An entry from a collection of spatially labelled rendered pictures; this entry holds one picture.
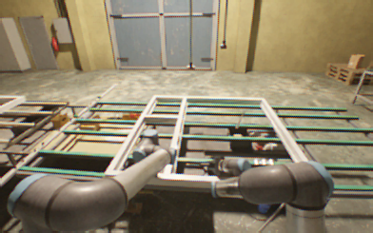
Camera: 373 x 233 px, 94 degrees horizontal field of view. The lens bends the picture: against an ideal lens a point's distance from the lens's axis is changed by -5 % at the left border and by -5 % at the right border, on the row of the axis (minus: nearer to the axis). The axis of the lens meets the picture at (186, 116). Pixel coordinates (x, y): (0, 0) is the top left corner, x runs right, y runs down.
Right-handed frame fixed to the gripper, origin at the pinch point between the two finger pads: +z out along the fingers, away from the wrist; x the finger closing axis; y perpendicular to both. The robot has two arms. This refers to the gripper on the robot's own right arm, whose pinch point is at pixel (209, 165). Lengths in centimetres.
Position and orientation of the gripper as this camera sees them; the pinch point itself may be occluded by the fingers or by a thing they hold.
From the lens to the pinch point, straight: 142.0
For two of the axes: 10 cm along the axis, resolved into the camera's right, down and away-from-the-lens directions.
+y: -8.4, -1.9, -5.2
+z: -5.5, 2.0, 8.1
